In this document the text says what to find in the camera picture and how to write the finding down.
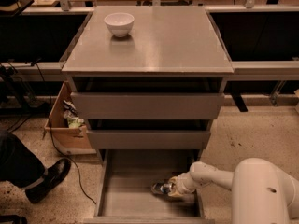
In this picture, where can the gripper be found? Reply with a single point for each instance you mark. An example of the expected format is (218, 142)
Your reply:
(183, 184)

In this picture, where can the silver redbull can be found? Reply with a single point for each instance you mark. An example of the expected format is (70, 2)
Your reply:
(161, 188)

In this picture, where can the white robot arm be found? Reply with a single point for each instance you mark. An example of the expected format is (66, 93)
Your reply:
(262, 193)

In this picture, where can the grey open bottom drawer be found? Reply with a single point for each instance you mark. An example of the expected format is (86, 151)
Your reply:
(125, 195)

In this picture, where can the grey middle drawer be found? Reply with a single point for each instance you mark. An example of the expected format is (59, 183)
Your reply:
(148, 139)

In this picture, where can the grey drawer cabinet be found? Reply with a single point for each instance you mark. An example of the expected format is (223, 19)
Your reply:
(160, 87)

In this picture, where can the grey top drawer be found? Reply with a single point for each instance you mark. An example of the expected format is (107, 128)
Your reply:
(147, 105)

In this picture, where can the brown cardboard box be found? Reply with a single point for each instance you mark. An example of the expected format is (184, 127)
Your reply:
(70, 141)

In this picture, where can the black leather shoe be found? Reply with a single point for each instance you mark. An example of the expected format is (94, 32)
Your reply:
(56, 175)

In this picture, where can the crumpled trash in box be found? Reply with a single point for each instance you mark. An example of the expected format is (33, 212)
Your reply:
(71, 115)

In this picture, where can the dark trouser leg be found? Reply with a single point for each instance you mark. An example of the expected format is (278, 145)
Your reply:
(18, 165)

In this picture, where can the long metal workbench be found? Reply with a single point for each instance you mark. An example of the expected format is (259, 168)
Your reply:
(264, 69)

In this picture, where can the white ceramic bowl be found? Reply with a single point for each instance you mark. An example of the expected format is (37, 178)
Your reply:
(119, 24)

